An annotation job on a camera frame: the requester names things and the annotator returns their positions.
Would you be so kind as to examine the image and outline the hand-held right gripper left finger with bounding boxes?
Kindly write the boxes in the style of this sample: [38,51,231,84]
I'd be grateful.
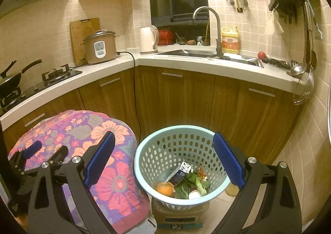
[27,131,119,234]

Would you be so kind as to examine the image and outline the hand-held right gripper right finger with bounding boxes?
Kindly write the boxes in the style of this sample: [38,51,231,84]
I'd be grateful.
[212,132,303,234]

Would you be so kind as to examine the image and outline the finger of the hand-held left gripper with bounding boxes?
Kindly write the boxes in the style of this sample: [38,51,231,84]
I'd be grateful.
[50,145,69,165]
[22,140,42,158]

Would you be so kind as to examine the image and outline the green leafy vegetable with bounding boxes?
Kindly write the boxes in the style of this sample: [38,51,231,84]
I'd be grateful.
[174,170,210,199]

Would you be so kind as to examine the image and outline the purple and white carton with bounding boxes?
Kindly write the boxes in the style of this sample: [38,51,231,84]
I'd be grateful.
[167,161,194,184]

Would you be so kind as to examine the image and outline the light blue plastic basket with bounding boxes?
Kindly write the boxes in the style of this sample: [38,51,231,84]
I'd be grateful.
[134,125,232,211]

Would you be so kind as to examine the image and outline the orange fruit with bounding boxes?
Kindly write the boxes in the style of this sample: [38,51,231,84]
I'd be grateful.
[156,182,176,196]

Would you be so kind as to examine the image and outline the floral tablecloth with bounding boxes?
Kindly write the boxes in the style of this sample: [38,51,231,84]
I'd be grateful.
[8,110,150,233]

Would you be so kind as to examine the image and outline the wooden kitchen cabinet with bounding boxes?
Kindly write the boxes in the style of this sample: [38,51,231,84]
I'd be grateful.
[0,66,304,167]

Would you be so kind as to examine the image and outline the black frying pan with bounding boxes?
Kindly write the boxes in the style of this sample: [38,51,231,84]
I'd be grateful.
[0,59,42,98]

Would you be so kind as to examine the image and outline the black gas stove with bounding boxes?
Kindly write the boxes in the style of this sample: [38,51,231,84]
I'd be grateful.
[0,66,83,117]

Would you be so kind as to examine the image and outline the white kitchen countertop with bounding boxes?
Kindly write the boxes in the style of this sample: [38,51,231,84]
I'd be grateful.
[0,45,303,132]

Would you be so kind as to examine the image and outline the dark scouring pad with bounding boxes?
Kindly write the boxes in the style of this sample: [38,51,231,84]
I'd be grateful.
[262,58,291,69]

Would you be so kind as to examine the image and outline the brown rice cooker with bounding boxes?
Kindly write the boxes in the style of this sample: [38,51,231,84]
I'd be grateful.
[83,30,119,65]

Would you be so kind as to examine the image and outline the steel ladle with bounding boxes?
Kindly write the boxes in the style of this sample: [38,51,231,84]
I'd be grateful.
[290,0,314,76]

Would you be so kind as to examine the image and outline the steel sink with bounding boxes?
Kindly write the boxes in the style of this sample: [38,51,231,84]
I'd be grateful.
[155,49,264,68]

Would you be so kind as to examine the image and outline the yellow dish soap bottle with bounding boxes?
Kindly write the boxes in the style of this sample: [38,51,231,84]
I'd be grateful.
[222,26,240,55]

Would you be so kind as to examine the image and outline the wooden cutting board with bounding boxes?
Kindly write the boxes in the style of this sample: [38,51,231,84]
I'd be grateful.
[70,18,101,66]

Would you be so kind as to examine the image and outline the white electric kettle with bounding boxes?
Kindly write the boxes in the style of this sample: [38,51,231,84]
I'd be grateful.
[139,25,159,54]

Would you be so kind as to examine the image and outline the steel faucet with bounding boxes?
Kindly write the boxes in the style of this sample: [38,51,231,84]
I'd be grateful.
[193,6,224,58]

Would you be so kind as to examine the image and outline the pale rubber gloves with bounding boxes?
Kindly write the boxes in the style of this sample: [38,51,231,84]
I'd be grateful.
[265,9,284,35]

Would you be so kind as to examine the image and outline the black utensil handle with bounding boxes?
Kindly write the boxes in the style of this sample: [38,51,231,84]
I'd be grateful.
[0,60,17,79]

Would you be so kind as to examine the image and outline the black power cord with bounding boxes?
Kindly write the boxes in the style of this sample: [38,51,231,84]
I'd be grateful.
[118,51,145,144]

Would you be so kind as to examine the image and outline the wire skimmer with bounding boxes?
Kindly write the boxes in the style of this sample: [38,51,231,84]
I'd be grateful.
[292,66,316,106]

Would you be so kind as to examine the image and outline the blue handled peeler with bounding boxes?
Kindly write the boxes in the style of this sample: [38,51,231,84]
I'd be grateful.
[305,0,323,40]

